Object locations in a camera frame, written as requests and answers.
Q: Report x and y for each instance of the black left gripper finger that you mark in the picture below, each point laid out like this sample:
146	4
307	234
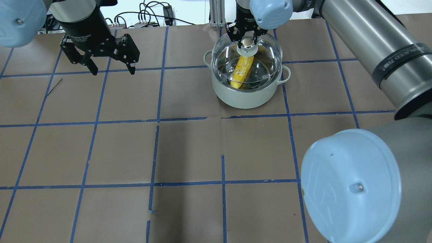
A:
126	52
75	57

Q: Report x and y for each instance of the black power adapter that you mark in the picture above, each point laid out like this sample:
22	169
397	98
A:
168	12

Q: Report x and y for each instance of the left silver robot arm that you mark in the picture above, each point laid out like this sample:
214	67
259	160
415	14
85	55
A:
22	19

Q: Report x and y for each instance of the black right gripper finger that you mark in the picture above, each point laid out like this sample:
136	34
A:
233	35
260	35

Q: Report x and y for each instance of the aluminium frame post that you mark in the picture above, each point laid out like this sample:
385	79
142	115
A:
217	13

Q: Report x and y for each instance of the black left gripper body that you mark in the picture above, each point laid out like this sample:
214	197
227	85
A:
87	27

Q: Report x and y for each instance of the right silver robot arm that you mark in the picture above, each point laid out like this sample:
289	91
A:
263	147

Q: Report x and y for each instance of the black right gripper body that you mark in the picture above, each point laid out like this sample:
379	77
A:
243	17

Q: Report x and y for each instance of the pale green pot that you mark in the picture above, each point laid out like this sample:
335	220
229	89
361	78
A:
259	87

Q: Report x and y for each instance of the yellow corn cob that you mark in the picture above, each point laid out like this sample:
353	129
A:
241	71

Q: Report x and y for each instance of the glass pot lid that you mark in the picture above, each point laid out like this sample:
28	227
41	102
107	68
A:
267	50

